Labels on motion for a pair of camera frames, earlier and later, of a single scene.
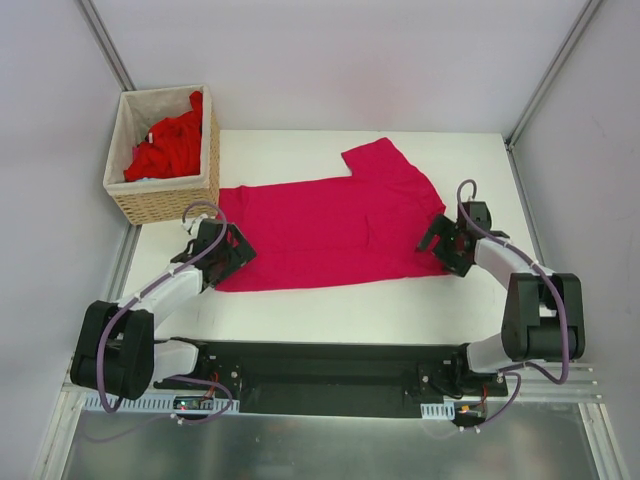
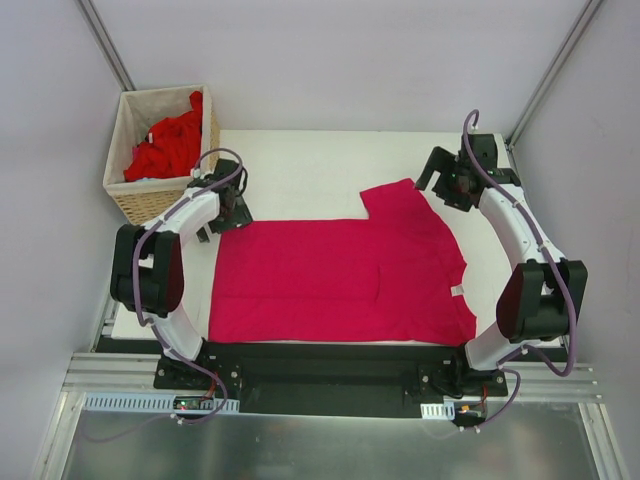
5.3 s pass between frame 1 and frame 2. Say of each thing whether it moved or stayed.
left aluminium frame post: stayed
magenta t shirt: moved
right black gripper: moved
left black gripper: moved
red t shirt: stayed
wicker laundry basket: stayed
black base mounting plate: stayed
